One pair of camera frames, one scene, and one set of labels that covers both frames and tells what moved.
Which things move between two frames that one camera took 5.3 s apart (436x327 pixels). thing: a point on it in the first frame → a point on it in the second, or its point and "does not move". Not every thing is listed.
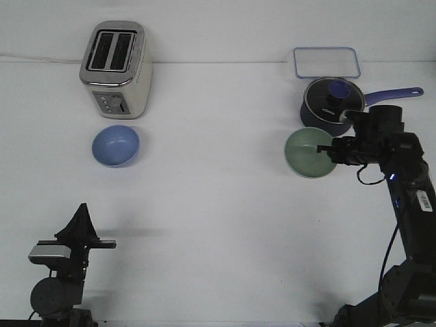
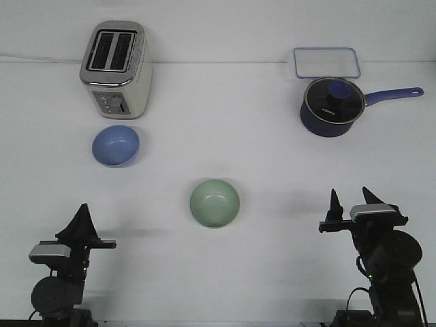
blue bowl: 116,146 does not move
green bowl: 301,152 → 214,202
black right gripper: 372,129 → 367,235
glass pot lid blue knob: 328,97 does not move
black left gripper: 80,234 does not move
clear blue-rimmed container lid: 326,61 does not move
